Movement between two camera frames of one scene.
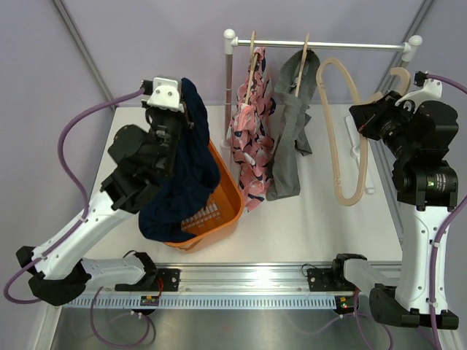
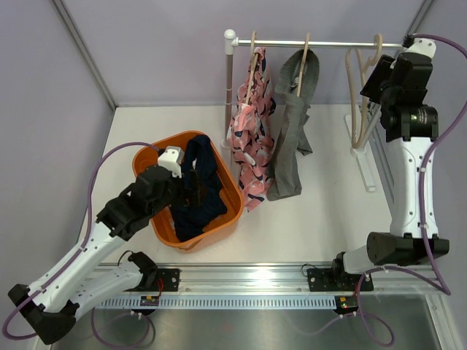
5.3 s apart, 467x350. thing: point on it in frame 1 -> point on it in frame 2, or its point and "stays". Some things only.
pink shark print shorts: x=252 y=137 stays
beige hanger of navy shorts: x=363 y=106 -> x=369 y=112
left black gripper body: x=166 y=130 -> x=174 y=191
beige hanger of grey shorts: x=303 y=60 stays
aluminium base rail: x=239 y=278 stays
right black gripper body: x=390 y=122 -> x=381 y=76
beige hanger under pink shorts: x=254 y=55 stays
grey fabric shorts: x=283 y=179 stays
